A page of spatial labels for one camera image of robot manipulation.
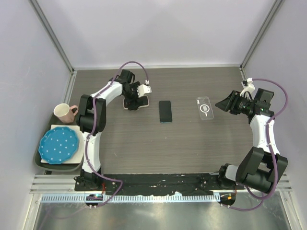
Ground pink mug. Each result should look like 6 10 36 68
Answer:
53 103 79 124

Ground blue dotted plate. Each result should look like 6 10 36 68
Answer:
38 126 79 164

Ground aluminium front rail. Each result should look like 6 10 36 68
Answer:
30 173 292 194

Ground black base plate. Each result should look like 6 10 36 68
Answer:
74 172 243 196

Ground left aluminium corner post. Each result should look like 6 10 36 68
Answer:
28 0 74 73

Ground right aluminium corner post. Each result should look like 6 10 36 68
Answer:
240 0 284 71

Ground slotted cable duct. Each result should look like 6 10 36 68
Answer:
41 192 220 203

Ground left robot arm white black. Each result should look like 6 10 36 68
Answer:
74 69 151 191

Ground black smartphone gold edge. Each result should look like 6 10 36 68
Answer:
123 96 149 110

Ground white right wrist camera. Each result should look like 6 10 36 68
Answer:
240 78 255 97

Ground teal smartphone black screen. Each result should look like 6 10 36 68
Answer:
159 101 173 123

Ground white square plate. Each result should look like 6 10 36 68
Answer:
41 125 84 164

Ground dark green tray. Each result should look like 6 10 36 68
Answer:
33 112 83 173

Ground aluminium corner post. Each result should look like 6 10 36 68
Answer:
240 0 284 71
28 0 74 73

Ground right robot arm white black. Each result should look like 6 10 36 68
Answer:
216 89 288 194

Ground clear phone case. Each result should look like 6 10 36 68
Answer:
196 96 214 120

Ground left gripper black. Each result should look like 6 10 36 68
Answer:
123 82 145 111

